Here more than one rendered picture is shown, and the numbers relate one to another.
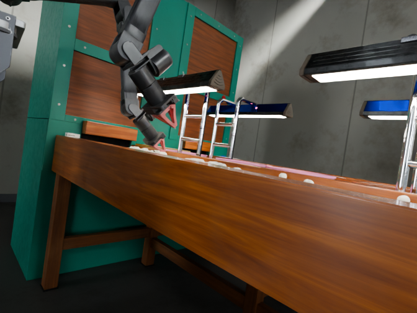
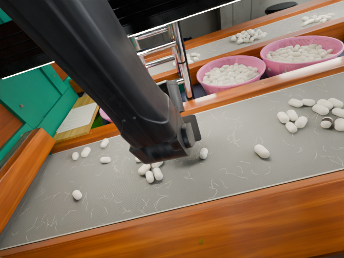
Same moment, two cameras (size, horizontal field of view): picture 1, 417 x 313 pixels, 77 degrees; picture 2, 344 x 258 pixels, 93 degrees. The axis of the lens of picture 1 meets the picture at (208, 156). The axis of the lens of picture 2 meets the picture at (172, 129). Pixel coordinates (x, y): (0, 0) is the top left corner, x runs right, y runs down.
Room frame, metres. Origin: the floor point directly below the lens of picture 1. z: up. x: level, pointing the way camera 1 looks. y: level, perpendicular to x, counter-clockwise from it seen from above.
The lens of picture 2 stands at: (0.95, 0.45, 1.09)
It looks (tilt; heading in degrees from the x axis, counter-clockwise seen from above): 40 degrees down; 321
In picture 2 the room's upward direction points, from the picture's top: 20 degrees counter-clockwise
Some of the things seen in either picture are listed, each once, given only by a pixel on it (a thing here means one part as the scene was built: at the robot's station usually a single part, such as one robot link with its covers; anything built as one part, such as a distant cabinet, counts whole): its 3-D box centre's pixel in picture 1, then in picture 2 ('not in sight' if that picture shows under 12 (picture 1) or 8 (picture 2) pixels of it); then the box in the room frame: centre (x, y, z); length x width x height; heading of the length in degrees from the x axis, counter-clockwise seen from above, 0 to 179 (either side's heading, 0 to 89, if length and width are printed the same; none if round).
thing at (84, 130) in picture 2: (164, 148); (82, 112); (1.71, 0.29, 0.77); 0.33 x 0.15 x 0.01; 135
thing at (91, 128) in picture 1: (111, 131); (14, 174); (1.51, 0.57, 0.83); 0.30 x 0.06 x 0.07; 135
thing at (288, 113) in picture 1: (244, 110); not in sight; (1.63, -0.18, 1.08); 0.62 x 0.08 x 0.07; 45
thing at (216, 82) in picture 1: (171, 84); (130, 6); (1.24, 0.22, 1.08); 0.62 x 0.08 x 0.07; 45
